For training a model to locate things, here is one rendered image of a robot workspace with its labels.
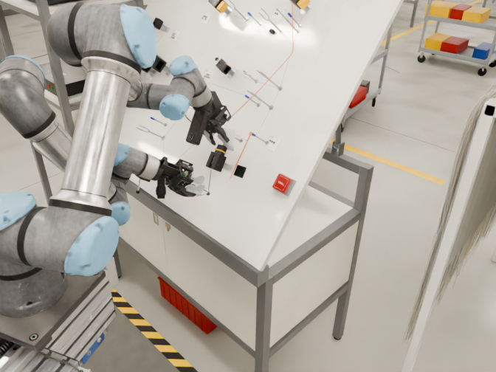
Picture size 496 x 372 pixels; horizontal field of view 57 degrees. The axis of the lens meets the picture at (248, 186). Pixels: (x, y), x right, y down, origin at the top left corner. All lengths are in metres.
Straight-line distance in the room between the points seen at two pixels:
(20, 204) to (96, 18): 0.38
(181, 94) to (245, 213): 0.47
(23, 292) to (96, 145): 0.34
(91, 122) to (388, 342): 1.95
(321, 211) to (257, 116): 0.50
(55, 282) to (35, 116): 0.40
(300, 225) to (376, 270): 1.15
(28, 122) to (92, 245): 0.44
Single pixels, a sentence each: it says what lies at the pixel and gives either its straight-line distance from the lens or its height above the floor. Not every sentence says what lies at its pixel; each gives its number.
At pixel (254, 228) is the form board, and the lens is 1.53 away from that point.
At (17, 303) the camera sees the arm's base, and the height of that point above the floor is 1.20.
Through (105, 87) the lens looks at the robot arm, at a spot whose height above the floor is 1.57.
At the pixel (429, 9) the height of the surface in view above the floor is 0.65.
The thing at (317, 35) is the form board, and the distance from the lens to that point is 1.66.
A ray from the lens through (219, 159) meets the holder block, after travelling 1.57.
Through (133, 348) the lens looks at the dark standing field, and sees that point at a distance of 2.45.
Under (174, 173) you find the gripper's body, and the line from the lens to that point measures 1.48.
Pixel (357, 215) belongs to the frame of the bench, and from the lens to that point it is 1.90.
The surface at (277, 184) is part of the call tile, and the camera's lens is 1.47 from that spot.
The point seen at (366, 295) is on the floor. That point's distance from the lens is 2.71.
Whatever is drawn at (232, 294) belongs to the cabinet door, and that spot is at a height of 0.62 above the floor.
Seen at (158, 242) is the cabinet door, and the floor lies 0.58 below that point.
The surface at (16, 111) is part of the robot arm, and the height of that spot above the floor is 1.45.
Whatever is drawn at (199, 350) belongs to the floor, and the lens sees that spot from 2.39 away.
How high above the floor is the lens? 1.90
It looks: 33 degrees down
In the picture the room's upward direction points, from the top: 1 degrees clockwise
